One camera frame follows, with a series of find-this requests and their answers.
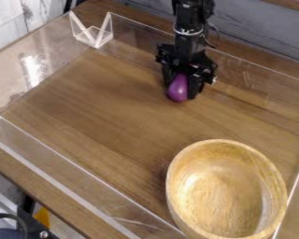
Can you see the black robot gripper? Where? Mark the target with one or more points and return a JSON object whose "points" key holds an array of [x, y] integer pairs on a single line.
{"points": [[184, 57]]}

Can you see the purple toy eggplant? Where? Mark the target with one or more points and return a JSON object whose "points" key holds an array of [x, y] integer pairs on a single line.
{"points": [[177, 88]]}

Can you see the brown wooden bowl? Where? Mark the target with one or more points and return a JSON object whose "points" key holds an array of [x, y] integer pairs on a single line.
{"points": [[225, 192]]}

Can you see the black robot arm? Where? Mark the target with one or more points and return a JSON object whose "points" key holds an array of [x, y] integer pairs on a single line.
{"points": [[192, 14]]}

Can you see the clear acrylic tray wall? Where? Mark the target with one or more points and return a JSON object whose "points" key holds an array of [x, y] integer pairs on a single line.
{"points": [[89, 132]]}

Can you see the clear acrylic corner bracket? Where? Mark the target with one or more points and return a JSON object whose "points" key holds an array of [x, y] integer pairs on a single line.
{"points": [[93, 36]]}

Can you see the black clamp with cable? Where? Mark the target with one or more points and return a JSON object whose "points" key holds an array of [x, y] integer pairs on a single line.
{"points": [[23, 231]]}

